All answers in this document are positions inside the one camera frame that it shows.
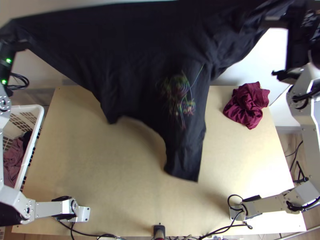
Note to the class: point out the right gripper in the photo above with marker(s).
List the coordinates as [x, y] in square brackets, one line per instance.
[296, 17]

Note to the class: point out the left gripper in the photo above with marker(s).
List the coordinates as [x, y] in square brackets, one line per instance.
[12, 45]

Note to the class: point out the black t-shirt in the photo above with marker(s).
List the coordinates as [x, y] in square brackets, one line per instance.
[125, 62]

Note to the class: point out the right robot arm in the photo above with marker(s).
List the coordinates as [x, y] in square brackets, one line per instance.
[310, 120]

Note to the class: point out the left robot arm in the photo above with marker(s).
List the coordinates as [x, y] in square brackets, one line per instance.
[50, 208]

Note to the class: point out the white laundry basket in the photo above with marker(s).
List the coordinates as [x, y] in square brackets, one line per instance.
[26, 112]

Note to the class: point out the maroon garment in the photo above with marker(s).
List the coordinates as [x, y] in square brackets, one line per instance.
[246, 107]

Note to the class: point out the heap of clothes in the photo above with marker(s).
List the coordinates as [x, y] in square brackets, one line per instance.
[13, 155]

